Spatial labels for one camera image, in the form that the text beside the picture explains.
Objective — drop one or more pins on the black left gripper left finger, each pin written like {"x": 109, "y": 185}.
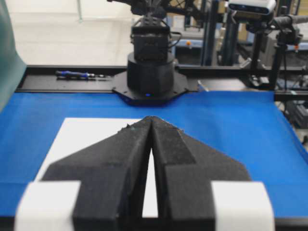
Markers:
{"x": 113, "y": 175}

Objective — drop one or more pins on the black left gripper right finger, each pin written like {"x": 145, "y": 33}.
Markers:
{"x": 184, "y": 170}

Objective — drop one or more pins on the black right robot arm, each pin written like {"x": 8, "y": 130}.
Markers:
{"x": 151, "y": 77}

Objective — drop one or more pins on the large white foam board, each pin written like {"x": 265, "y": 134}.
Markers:
{"x": 78, "y": 133}

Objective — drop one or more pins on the blue table mat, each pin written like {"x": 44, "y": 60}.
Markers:
{"x": 245, "y": 125}

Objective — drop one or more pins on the blue handled screwdriver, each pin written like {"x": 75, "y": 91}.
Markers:
{"x": 81, "y": 76}

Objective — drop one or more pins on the black aluminium frame rail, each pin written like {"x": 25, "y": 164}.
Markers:
{"x": 42, "y": 79}

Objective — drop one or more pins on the black camera tripod stand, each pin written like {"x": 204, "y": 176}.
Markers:
{"x": 288, "y": 35}

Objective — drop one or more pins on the white grey depth camera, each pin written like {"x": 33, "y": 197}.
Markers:
{"x": 264, "y": 7}

